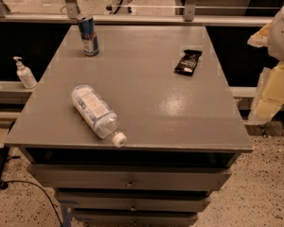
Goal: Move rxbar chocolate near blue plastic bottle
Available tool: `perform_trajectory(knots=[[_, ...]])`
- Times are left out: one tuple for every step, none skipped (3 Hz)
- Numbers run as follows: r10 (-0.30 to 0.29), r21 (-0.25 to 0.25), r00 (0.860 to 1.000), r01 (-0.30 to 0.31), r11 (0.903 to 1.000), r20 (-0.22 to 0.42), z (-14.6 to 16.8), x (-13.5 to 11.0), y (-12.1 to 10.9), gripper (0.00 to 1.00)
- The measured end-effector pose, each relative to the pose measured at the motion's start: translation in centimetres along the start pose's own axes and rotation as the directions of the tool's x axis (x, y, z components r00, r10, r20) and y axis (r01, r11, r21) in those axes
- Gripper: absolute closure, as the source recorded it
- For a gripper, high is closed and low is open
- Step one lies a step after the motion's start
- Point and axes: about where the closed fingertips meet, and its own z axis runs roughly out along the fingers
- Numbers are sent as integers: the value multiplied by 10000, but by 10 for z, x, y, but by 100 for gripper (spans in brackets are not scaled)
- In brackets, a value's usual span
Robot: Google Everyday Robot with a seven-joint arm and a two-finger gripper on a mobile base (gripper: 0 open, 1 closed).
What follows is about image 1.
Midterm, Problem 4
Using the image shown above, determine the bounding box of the grey drawer cabinet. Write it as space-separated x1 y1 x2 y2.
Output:
4 24 254 227

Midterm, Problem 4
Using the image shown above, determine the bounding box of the grey drawer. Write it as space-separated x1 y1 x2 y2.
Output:
73 209 198 226
27 164 231 191
56 190 210 212

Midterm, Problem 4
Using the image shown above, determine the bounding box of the metal railing frame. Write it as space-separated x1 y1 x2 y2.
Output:
0 0 284 26

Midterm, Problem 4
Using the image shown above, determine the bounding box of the middle grey drawer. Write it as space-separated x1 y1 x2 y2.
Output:
56 190 210 212

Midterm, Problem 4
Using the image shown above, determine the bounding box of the white pump sanitizer bottle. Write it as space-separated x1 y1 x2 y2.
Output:
13 56 37 89

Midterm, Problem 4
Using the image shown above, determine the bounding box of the black rxbar chocolate wrapper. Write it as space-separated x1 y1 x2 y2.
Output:
174 49 203 77

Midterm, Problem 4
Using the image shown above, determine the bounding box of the blue silver energy drink can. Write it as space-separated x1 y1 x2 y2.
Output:
78 15 99 57

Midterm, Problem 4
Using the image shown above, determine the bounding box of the clear blue-label plastic bottle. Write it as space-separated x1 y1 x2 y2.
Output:
71 84 127 147

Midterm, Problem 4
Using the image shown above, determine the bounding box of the black floor cable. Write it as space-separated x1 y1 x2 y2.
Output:
0 180 64 227

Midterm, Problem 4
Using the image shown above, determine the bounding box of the bottom grey drawer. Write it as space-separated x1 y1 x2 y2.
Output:
73 209 198 226

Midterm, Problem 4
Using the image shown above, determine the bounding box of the black stand leg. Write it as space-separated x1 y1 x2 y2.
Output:
0 120 17 190

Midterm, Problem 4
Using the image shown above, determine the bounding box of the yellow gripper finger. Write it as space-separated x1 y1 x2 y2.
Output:
248 61 284 125
247 23 271 47

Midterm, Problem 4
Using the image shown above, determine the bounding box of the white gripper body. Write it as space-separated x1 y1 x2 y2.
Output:
268 6 284 61

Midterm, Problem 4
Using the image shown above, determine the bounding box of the top grey drawer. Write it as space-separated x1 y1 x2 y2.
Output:
27 164 231 191

